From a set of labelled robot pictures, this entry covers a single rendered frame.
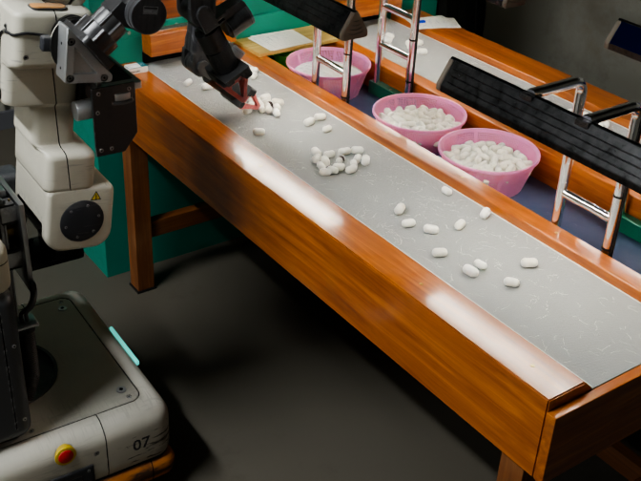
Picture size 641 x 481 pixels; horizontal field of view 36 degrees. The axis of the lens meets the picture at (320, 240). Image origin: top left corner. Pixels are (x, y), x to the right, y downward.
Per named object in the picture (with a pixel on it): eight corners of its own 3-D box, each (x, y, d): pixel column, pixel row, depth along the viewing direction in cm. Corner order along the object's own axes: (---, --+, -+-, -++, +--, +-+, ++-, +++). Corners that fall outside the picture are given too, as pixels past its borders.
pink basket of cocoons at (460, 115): (436, 172, 264) (440, 139, 259) (352, 145, 276) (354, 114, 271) (479, 138, 283) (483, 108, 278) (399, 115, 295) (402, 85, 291)
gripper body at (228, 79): (230, 57, 219) (217, 31, 214) (253, 72, 212) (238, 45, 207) (207, 73, 218) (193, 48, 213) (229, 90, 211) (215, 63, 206)
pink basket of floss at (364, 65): (361, 111, 297) (362, 82, 292) (276, 100, 301) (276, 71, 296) (375, 79, 319) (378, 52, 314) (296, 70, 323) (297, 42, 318)
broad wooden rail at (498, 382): (532, 478, 180) (548, 400, 170) (110, 122, 304) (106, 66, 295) (576, 453, 186) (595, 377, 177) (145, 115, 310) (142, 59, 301)
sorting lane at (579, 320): (590, 397, 179) (593, 387, 178) (143, 73, 303) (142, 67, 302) (692, 345, 194) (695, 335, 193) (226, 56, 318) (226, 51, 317)
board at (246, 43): (258, 57, 307) (258, 53, 306) (234, 43, 317) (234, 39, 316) (343, 40, 324) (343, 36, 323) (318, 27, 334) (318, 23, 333)
